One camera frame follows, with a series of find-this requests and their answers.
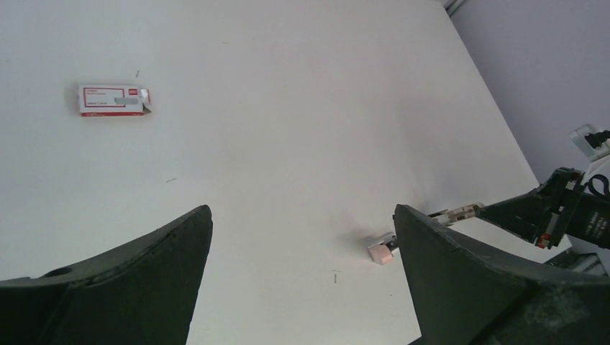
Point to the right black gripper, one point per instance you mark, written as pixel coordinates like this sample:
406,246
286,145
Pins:
567,203

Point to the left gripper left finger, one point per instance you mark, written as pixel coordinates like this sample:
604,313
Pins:
141,292

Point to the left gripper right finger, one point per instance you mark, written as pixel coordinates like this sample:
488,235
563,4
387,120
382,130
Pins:
467,292

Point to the tan stapler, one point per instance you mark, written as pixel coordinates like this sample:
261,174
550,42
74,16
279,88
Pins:
449,217

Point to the pink stapler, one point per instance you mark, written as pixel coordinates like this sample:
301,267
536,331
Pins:
382,249

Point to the red white staple box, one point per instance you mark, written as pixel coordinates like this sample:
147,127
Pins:
113,100

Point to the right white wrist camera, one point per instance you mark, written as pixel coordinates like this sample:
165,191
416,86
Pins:
591,141

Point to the right aluminium frame post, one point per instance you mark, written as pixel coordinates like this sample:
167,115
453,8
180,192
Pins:
452,6

